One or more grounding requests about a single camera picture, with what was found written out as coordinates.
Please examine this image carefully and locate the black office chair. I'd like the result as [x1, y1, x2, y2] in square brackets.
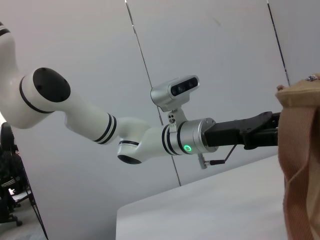
[0, 121, 33, 227]

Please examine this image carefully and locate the khaki canvas food bag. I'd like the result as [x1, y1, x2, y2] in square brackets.
[274, 72, 320, 240]

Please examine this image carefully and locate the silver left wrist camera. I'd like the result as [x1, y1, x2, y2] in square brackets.
[150, 74, 201, 126]

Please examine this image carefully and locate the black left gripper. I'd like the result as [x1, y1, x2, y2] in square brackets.
[203, 111, 282, 151]

